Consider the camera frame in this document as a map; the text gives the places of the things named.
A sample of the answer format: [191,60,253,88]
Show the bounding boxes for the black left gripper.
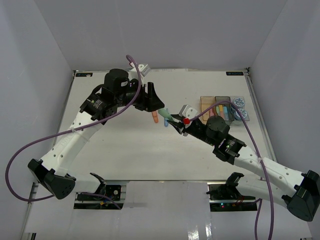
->
[116,79,166,113]

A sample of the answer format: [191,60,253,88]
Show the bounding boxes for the blue highlighter pen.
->
[223,106,230,121]

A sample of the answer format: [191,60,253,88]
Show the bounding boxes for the green highlighter pen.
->
[215,106,221,116]

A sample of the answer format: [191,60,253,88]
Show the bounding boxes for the orange highlighter pen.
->
[218,105,224,117]

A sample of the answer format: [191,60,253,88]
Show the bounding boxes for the blue-lidded cleaning gel jar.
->
[231,97,246,110]

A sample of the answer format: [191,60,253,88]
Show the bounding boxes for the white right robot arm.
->
[169,116,320,222]

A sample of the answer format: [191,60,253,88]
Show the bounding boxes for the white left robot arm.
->
[27,64,165,200]

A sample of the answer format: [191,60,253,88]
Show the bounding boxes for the amber transparent tray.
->
[200,96,218,124]

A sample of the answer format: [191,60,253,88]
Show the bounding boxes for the grey transparent tray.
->
[215,96,234,124]

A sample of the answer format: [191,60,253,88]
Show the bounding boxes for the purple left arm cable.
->
[5,54,146,203]

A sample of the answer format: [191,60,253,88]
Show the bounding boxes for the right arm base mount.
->
[206,182,258,213]

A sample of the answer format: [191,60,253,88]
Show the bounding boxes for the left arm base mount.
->
[73,184,125,210]

